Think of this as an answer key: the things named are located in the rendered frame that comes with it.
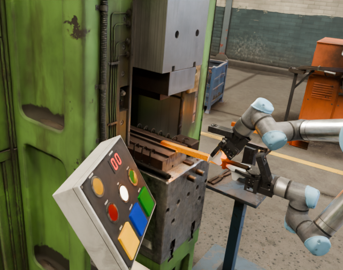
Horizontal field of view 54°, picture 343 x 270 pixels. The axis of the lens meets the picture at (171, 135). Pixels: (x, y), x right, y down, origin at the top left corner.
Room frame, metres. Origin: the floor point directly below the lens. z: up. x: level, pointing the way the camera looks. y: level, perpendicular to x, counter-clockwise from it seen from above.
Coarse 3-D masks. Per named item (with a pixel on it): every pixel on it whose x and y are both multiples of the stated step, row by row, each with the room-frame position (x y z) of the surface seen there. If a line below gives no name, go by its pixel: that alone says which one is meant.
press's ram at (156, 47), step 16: (144, 0) 1.32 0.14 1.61; (160, 0) 1.28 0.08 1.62; (176, 0) 1.30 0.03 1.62; (192, 0) 1.40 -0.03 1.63; (208, 0) 1.50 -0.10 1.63; (144, 16) 1.31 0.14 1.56; (160, 16) 1.28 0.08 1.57; (176, 16) 1.31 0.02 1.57; (192, 16) 1.41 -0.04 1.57; (144, 32) 1.31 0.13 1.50; (160, 32) 1.27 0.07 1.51; (176, 32) 1.32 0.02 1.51; (192, 32) 1.42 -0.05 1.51; (144, 48) 1.31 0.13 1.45; (160, 48) 1.27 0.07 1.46; (176, 48) 1.33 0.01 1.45; (192, 48) 1.43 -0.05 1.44; (144, 64) 1.31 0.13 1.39; (160, 64) 1.27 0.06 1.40; (176, 64) 1.34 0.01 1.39; (192, 64) 1.44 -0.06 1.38
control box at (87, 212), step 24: (120, 144) 1.00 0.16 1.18; (96, 168) 0.81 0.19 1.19; (120, 168) 0.92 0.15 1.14; (72, 192) 0.70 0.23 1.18; (72, 216) 0.70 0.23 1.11; (96, 216) 0.70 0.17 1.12; (120, 216) 0.78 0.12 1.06; (96, 240) 0.69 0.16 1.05; (96, 264) 0.69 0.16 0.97; (120, 264) 0.68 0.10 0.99
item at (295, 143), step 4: (232, 124) 1.88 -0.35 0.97; (256, 132) 1.80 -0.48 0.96; (296, 140) 1.69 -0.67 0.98; (300, 140) 1.68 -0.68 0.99; (304, 140) 1.68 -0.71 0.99; (292, 144) 1.70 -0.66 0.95; (296, 144) 1.69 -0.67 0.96; (300, 144) 1.68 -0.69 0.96; (304, 144) 1.67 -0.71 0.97; (308, 144) 1.66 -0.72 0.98; (304, 148) 1.66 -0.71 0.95
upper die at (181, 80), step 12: (132, 72) 1.40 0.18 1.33; (144, 72) 1.37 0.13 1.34; (156, 72) 1.34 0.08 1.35; (168, 72) 1.31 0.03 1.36; (180, 72) 1.37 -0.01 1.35; (192, 72) 1.45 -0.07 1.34; (132, 84) 1.40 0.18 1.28; (144, 84) 1.37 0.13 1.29; (156, 84) 1.33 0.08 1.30; (168, 84) 1.30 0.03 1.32; (180, 84) 1.37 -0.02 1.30; (192, 84) 1.46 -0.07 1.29
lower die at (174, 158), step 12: (144, 132) 1.58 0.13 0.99; (132, 144) 1.45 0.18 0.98; (144, 144) 1.44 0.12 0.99; (156, 144) 1.44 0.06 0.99; (180, 144) 1.47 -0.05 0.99; (132, 156) 1.39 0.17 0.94; (144, 156) 1.35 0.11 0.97; (156, 156) 1.34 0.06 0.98; (168, 156) 1.34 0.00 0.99; (180, 156) 1.43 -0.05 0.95; (168, 168) 1.34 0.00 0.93
